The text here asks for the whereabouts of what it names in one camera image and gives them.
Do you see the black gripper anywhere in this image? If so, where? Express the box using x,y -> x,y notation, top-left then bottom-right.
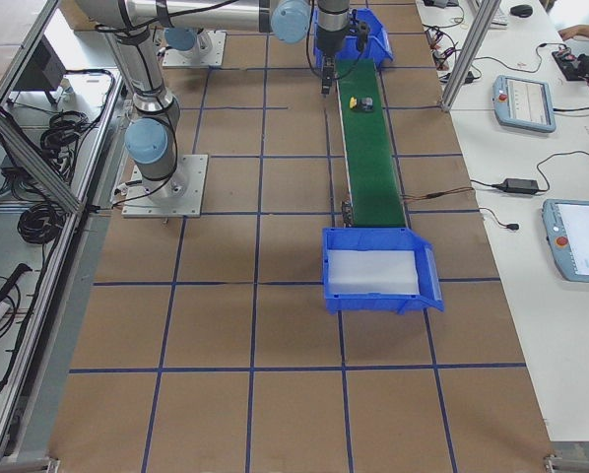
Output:
316,29 -> 348,95

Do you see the yellow push button switch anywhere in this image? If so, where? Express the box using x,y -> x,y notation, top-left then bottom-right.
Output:
349,97 -> 375,113

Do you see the green conveyor belt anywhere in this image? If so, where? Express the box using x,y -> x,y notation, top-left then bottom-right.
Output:
337,59 -> 406,227

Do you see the teach pendant far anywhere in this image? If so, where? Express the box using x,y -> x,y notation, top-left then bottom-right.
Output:
492,75 -> 556,133

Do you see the teach pendant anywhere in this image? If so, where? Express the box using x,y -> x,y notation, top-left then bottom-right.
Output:
492,75 -> 556,133
542,199 -> 589,283

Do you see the blue right plastic bin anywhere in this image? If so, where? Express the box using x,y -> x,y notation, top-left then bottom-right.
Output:
322,228 -> 444,313

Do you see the black power adapter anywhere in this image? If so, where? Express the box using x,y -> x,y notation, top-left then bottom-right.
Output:
499,178 -> 541,195

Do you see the teach pendant near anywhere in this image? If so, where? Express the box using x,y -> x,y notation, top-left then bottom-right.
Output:
542,199 -> 589,283

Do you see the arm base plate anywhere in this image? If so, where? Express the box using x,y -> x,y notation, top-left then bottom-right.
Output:
121,155 -> 208,218
163,28 -> 227,69

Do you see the aluminium frame post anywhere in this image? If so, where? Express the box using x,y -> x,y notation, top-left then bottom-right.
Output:
439,0 -> 500,112

